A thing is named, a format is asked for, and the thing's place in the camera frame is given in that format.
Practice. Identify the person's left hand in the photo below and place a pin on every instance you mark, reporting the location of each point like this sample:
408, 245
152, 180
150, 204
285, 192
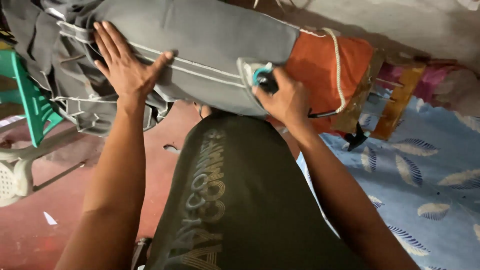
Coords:
125, 73

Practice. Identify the person's right hand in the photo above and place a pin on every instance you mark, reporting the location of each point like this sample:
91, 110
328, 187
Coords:
287, 99

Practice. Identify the grey garment with white stitching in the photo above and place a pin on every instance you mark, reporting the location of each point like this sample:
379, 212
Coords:
195, 37

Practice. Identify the orange ironing pad cloth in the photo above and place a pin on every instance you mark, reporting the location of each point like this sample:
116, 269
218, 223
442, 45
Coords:
318, 63

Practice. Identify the green plastic chair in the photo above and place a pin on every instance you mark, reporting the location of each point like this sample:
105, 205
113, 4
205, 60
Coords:
33, 101

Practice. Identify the person's dark green printed shirt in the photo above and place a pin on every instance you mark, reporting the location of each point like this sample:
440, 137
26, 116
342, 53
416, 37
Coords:
243, 195

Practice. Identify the dark grey cloth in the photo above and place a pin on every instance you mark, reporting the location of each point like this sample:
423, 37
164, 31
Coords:
26, 33

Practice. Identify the white plastic chair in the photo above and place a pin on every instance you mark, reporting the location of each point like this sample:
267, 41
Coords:
17, 168

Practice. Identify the pink cloth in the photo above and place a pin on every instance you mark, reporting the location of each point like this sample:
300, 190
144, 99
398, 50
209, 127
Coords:
431, 80

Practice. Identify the blue feather print bedsheet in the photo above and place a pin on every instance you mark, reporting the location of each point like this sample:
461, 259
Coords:
412, 180

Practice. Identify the white paper scrap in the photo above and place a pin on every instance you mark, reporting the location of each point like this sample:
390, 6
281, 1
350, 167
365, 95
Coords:
49, 218

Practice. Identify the brown wooden frame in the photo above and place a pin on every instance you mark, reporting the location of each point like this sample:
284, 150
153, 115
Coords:
397, 97

